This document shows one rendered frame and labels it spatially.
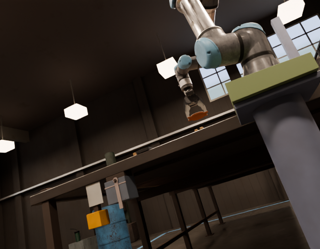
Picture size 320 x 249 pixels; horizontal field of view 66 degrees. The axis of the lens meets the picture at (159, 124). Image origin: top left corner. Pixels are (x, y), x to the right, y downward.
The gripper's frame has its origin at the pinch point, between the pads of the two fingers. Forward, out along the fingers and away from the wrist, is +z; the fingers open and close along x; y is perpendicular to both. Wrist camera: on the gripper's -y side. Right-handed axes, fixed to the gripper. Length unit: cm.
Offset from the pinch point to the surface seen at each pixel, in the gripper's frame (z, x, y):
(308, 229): 60, -16, -53
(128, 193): 31, 47, -13
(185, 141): 16.4, 10.8, -20.8
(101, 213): 36, 67, -7
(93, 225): 40, 72, -7
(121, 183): 25, 50, -13
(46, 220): 29, 107, 5
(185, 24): -359, -74, 411
